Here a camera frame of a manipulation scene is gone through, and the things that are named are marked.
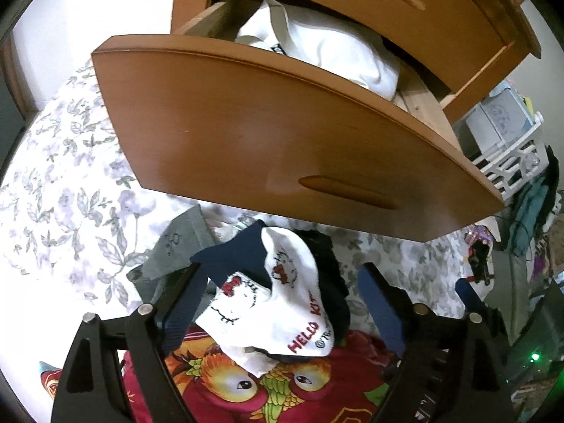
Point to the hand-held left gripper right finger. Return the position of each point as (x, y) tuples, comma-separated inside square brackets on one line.
[(383, 313)]

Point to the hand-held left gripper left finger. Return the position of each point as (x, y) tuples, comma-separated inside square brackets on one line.
[(180, 317)]

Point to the white sock cat print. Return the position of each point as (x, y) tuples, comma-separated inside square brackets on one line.
[(238, 317), (291, 273)]

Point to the black cloth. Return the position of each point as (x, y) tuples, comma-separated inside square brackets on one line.
[(326, 273)]

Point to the grey cloth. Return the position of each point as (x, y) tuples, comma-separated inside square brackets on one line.
[(176, 242)]

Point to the navy sock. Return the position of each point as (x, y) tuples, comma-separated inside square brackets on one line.
[(229, 251)]

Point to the red floral blanket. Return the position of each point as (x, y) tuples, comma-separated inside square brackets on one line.
[(264, 396)]

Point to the dark glass cabinet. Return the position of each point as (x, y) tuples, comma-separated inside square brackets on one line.
[(537, 339)]

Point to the teal garment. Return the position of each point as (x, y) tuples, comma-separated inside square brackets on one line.
[(528, 216)]

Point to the white lattice rack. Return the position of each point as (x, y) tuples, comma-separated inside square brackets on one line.
[(515, 163)]

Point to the dark jacket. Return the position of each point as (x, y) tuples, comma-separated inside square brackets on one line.
[(550, 176)]

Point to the white storage box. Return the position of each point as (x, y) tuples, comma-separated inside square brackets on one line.
[(498, 119)]

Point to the white cloth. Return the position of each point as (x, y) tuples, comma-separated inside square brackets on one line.
[(330, 53)]

